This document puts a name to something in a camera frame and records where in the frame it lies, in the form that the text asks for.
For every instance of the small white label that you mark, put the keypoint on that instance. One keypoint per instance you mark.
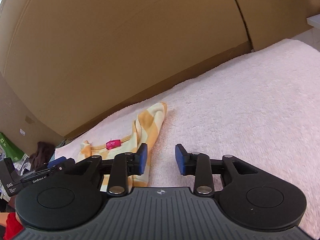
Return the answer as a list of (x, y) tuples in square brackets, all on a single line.
[(22, 132)]

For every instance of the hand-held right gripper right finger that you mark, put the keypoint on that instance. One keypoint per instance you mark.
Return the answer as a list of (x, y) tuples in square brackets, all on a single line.
[(181, 160)]

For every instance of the large cardboard box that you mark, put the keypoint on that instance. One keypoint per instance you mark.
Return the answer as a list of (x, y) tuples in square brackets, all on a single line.
[(112, 42)]

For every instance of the dark brown cloth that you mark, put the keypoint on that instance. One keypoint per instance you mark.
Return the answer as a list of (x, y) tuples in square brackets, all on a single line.
[(43, 152)]

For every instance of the green plastic bag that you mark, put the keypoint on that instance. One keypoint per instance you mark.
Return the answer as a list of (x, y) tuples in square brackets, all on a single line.
[(11, 147)]

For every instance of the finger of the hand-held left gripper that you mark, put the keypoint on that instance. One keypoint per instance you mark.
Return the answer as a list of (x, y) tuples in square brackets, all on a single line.
[(57, 162)]

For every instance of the orange white striped shirt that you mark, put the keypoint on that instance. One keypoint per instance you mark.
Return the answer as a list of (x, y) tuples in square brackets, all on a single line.
[(147, 122)]

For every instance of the taped cardboard box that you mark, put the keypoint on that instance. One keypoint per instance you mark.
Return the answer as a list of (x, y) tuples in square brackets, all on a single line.
[(275, 5)]

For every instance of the pink towel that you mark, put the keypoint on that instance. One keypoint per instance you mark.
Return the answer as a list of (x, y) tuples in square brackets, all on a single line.
[(237, 105)]

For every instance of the white side table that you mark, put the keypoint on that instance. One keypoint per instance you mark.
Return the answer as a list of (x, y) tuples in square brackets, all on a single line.
[(314, 21)]

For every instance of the cardboard box with small label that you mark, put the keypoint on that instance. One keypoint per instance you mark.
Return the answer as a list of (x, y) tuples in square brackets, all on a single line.
[(22, 100)]

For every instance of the brown tape patch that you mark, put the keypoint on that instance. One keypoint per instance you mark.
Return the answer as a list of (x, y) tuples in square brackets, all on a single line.
[(29, 119)]

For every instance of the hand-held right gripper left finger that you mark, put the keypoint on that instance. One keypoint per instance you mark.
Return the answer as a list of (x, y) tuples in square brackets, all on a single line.
[(142, 160)]

